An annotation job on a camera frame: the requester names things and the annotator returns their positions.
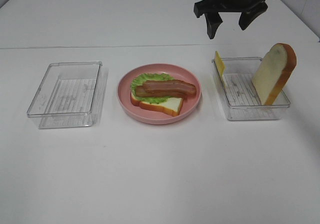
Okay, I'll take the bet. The yellow cheese slice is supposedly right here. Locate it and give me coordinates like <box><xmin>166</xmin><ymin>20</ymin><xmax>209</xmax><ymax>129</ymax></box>
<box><xmin>213</xmin><ymin>51</ymin><xmax>226</xmax><ymax>87</ymax></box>

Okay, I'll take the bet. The bread slice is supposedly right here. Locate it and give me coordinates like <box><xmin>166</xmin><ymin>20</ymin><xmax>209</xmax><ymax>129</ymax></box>
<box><xmin>251</xmin><ymin>43</ymin><xmax>297</xmax><ymax>106</ymax></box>
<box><xmin>130</xmin><ymin>92</ymin><xmax>184</xmax><ymax>117</ymax></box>

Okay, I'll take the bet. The bacon strip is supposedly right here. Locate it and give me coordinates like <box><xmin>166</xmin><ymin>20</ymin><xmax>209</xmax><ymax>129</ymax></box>
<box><xmin>142</xmin><ymin>79</ymin><xmax>197</xmax><ymax>96</ymax></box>
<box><xmin>135</xmin><ymin>85</ymin><xmax>187</xmax><ymax>99</ymax></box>

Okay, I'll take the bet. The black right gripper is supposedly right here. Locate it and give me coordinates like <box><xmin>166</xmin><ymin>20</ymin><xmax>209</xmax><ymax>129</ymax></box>
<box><xmin>193</xmin><ymin>0</ymin><xmax>268</xmax><ymax>40</ymax></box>

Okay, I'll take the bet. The clear plastic tray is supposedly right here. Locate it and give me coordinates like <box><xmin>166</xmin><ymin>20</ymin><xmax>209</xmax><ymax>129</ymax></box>
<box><xmin>26</xmin><ymin>61</ymin><xmax>109</xmax><ymax>129</ymax></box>
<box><xmin>212</xmin><ymin>57</ymin><xmax>291</xmax><ymax>121</ymax></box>

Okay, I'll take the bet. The left clear plastic tray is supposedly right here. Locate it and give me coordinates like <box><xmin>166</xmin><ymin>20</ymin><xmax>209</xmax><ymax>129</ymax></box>
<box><xmin>26</xmin><ymin>61</ymin><xmax>109</xmax><ymax>129</ymax></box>

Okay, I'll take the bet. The pink round plate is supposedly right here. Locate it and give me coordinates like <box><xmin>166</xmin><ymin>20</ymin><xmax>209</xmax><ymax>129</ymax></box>
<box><xmin>117</xmin><ymin>63</ymin><xmax>202</xmax><ymax>125</ymax></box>

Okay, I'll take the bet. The right clear plastic tray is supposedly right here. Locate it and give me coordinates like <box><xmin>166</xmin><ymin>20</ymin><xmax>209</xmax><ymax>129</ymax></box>
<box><xmin>212</xmin><ymin>57</ymin><xmax>291</xmax><ymax>121</ymax></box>

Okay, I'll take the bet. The green lettuce leaf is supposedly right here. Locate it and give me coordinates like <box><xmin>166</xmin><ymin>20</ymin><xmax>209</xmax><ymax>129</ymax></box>
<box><xmin>130</xmin><ymin>73</ymin><xmax>174</xmax><ymax>104</ymax></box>

